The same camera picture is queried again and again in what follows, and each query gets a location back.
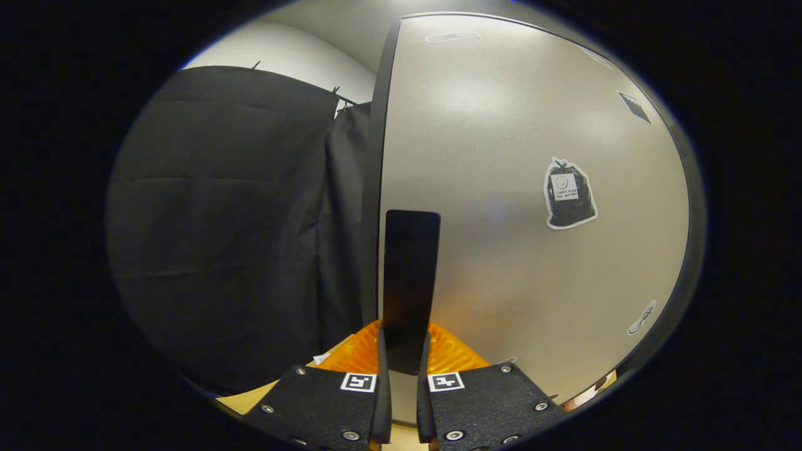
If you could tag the white cabinet door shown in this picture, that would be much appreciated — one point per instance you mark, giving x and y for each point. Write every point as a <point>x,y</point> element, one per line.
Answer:
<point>501,282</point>

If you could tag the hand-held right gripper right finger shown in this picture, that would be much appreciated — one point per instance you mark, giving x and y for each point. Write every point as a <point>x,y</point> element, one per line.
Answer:
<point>425,407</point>

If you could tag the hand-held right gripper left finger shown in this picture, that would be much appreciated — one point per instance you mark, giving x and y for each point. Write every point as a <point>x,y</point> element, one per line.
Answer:
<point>382,401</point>

